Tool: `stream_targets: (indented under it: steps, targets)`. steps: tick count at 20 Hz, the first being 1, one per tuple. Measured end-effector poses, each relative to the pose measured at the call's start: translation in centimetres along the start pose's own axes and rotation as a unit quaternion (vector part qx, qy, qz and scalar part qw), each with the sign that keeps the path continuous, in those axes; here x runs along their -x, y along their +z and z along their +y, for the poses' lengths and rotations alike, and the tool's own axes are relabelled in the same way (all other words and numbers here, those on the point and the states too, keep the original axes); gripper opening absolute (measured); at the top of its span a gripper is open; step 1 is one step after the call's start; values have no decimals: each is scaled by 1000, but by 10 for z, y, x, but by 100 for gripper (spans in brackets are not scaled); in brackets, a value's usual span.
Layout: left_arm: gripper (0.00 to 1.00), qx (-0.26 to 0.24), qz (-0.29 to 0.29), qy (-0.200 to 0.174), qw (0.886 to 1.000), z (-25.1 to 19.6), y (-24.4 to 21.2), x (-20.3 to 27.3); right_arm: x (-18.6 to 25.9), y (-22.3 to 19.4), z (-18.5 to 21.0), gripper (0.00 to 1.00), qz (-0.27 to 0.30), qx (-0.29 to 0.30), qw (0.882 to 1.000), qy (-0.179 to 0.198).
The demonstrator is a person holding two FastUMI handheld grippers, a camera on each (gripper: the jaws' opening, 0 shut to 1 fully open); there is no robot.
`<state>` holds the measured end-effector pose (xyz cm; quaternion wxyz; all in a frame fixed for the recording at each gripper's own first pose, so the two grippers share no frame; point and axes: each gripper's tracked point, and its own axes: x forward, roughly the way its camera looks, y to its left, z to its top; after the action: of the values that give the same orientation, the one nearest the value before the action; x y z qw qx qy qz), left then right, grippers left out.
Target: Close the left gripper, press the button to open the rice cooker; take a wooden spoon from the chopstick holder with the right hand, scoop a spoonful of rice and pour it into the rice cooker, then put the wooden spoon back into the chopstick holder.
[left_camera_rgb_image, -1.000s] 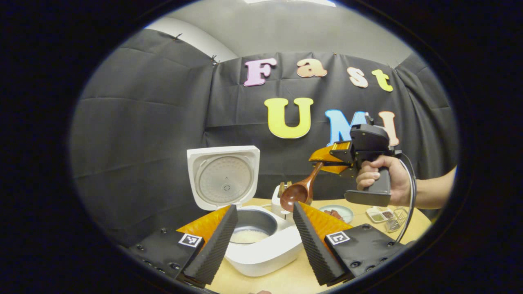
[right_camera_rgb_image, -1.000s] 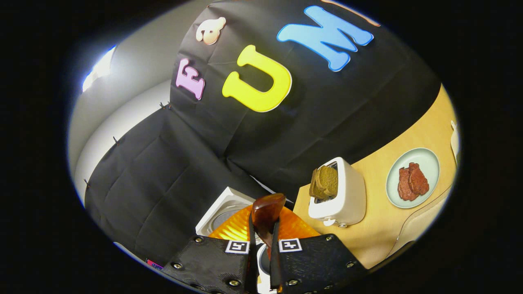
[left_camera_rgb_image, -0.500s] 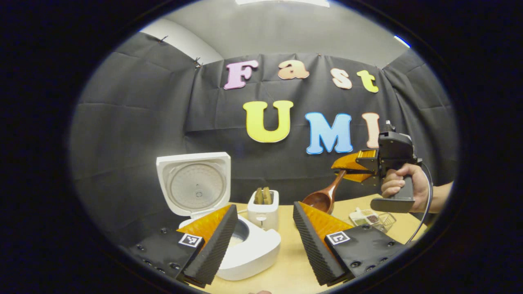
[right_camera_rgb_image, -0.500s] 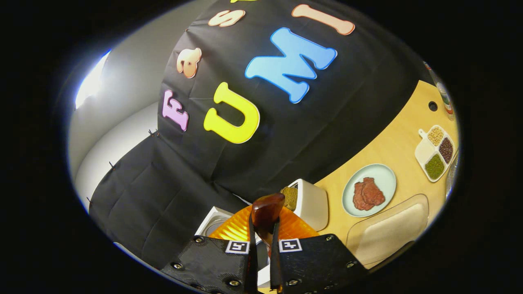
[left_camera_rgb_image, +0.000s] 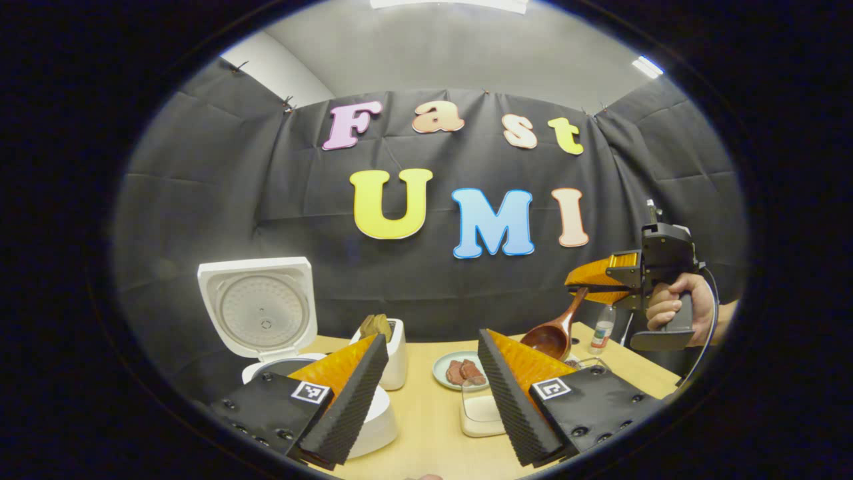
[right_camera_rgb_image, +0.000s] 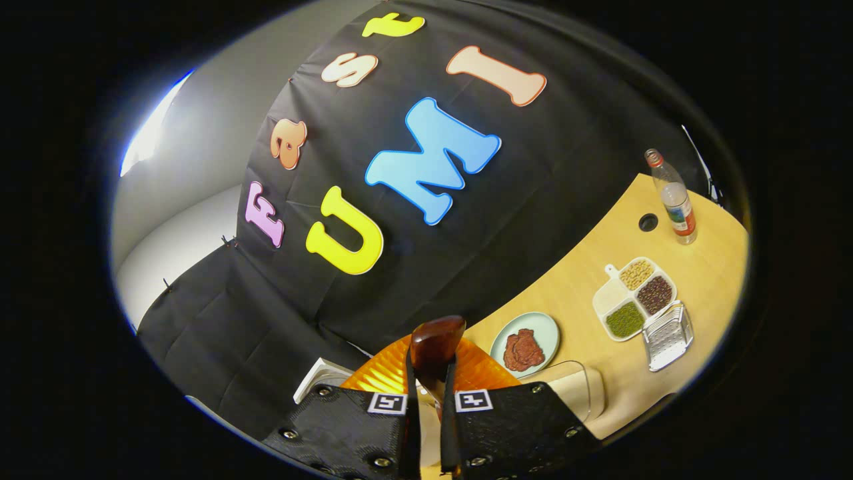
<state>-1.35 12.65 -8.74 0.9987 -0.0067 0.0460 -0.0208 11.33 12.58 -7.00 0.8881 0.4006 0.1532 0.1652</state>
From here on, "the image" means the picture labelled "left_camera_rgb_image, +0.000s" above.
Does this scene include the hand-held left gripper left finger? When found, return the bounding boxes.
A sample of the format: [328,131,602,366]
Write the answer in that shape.
[210,333,389,469]

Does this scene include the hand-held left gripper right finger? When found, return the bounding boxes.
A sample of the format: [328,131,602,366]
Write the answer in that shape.
[477,328,667,467]

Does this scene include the metal basket chopstick holder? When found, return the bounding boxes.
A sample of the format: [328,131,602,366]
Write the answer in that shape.
[563,355,611,374]

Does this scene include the brown wooden spoon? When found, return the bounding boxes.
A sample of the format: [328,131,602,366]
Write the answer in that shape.
[520,287,590,362]

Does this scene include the white rice cooker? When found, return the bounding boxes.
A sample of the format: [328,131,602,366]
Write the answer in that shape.
[197,257,399,459]

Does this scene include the clear plastic water bottle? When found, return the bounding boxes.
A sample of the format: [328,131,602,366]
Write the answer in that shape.
[588,303,617,355]

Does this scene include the red meat pieces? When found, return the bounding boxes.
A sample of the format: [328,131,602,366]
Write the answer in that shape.
[445,359,487,387]

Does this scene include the white toaster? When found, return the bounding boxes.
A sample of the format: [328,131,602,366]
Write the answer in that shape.
[351,319,409,391]

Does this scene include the light green plate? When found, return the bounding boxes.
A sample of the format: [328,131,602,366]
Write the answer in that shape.
[432,351,490,391]

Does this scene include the brown bread slice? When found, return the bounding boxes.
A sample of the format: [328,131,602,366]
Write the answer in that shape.
[359,313,393,343]

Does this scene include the black backdrop cloth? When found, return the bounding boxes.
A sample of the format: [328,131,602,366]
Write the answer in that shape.
[112,57,747,401]

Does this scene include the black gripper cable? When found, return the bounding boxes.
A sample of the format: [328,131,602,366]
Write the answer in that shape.
[674,265,722,389]

